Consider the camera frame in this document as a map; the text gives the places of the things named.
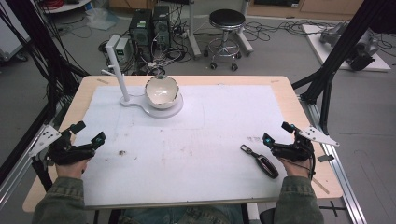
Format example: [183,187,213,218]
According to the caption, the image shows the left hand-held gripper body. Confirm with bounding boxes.
[28,124,96,166]

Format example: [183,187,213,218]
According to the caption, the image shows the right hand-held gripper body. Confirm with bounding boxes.
[270,125,340,162]

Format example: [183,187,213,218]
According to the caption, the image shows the black car key with ring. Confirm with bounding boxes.
[239,144,280,180]

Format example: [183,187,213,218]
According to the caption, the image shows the white bowl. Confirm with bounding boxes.
[145,75,180,110]

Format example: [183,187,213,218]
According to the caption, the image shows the person's left hand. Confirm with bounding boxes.
[55,157,92,179]

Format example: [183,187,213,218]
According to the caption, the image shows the person's right hand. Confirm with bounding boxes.
[278,157,314,179]

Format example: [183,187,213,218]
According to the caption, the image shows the white table mat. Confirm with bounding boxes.
[81,84,295,208]

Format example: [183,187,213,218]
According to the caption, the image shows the white box device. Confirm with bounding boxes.
[106,34,132,63]

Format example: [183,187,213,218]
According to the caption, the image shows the white board with grey device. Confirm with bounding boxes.
[301,21,392,73]

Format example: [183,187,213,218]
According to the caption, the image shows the grey desk leg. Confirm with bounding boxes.
[235,0,255,58]
[186,0,203,61]

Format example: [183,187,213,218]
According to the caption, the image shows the person's legs in jeans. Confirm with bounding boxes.
[117,204,245,224]

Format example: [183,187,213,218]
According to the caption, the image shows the clear plastic bag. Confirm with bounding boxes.
[85,7,120,32]

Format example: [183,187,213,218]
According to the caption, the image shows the black computer tower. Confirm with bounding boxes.
[151,5,172,50]
[128,8,154,63]

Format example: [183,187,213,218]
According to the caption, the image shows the black round stool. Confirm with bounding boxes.
[203,8,248,72]

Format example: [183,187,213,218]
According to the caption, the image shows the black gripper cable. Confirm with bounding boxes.
[279,144,318,181]

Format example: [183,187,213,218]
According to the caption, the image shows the aluminium rail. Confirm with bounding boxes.
[0,92,68,209]
[297,94,368,224]

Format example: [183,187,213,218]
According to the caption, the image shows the black metal frame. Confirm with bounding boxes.
[0,0,92,192]
[291,0,396,136]

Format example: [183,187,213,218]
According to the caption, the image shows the white stand with post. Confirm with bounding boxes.
[101,43,185,119]

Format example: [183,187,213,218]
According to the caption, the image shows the tangle of black floor cables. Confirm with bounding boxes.
[244,19,347,43]

